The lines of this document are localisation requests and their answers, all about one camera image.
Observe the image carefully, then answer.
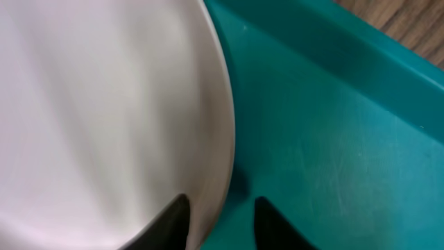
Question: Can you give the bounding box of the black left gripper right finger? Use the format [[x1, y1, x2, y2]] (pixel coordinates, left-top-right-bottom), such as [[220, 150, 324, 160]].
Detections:
[[254, 197, 316, 250]]

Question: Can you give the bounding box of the teal plastic tray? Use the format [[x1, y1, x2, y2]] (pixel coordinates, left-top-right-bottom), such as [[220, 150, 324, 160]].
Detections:
[[204, 1, 443, 249]]

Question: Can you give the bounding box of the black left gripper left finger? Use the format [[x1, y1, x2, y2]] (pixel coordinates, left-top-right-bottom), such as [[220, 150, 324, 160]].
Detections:
[[121, 194, 191, 250]]

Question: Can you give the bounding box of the white round plate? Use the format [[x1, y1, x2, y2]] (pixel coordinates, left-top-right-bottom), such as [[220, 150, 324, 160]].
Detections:
[[1, 0, 235, 249]]

